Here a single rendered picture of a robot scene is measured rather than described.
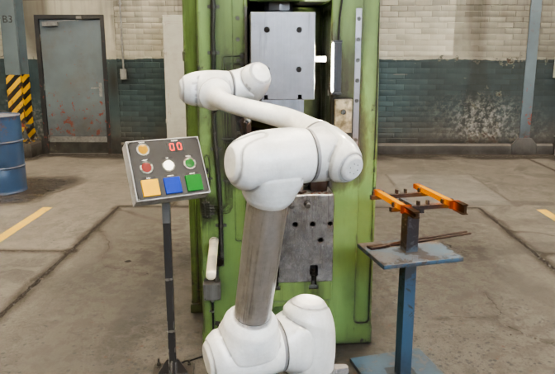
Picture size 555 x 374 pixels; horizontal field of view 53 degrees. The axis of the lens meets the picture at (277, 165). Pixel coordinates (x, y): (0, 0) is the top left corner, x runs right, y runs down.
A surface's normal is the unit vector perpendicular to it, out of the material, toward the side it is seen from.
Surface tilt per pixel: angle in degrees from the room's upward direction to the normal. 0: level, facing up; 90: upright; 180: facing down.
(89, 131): 90
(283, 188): 113
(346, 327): 90
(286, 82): 90
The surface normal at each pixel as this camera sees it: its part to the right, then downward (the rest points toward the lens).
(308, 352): 0.36, 0.18
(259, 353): 0.44, 0.42
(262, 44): 0.08, 0.20
